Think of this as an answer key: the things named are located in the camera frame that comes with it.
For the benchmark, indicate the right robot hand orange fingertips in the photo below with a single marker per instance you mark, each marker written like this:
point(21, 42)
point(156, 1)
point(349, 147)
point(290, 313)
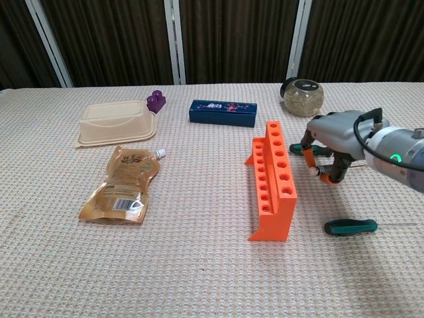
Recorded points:
point(338, 136)

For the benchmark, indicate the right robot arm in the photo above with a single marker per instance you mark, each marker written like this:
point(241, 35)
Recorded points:
point(405, 155)

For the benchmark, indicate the green black striped screwdriver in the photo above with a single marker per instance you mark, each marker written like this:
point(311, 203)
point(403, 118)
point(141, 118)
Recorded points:
point(295, 148)

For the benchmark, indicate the orange tool holder rack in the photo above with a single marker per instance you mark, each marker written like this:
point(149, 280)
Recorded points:
point(275, 222)

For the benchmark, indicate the round glass jar black lid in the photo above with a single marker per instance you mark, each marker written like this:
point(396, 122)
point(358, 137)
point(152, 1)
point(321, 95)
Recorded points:
point(303, 101)

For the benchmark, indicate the blue floral rectangular box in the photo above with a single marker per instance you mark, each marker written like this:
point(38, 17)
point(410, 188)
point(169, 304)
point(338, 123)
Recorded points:
point(222, 116)

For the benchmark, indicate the purple toy block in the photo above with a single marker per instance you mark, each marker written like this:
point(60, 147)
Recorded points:
point(155, 103)

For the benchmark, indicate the beige waffle tablecloth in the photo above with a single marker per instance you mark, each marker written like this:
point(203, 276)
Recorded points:
point(198, 265)

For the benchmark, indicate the brown spouted refill pouch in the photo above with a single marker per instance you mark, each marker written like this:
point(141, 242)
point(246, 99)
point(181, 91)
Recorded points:
point(122, 185)

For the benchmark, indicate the beige plastic food container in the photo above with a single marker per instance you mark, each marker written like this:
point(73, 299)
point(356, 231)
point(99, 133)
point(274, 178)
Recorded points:
point(112, 123)

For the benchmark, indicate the dark brown curtain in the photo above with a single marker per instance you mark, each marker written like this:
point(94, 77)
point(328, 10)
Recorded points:
point(109, 39)

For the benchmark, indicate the white frame post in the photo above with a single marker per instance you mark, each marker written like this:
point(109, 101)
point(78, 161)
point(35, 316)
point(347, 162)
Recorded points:
point(49, 43)
point(175, 43)
point(298, 43)

